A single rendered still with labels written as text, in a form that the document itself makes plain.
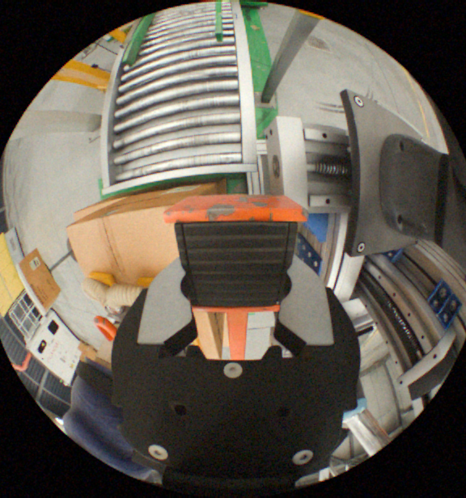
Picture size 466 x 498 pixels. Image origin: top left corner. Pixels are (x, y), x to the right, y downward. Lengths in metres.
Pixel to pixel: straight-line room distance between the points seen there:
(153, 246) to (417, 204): 0.40
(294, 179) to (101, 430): 0.50
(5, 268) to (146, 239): 7.34
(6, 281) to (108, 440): 7.28
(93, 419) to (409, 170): 0.55
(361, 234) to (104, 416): 0.48
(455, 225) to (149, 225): 0.42
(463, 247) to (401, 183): 0.10
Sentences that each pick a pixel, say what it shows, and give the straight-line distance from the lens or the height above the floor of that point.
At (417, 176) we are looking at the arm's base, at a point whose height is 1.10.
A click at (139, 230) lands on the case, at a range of 0.32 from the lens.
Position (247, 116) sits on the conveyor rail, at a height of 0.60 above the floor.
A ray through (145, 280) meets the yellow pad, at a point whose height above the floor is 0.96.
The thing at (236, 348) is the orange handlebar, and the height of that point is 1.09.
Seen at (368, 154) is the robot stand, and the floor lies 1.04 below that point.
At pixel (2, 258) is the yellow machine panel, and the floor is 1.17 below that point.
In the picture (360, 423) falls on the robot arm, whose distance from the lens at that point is 0.66.
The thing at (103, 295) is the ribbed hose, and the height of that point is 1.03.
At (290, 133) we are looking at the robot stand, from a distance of 0.21.
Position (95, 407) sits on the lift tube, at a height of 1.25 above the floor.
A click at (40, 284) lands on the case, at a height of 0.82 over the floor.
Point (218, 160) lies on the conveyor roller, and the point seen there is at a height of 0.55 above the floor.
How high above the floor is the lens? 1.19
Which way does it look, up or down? 62 degrees down
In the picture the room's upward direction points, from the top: 177 degrees counter-clockwise
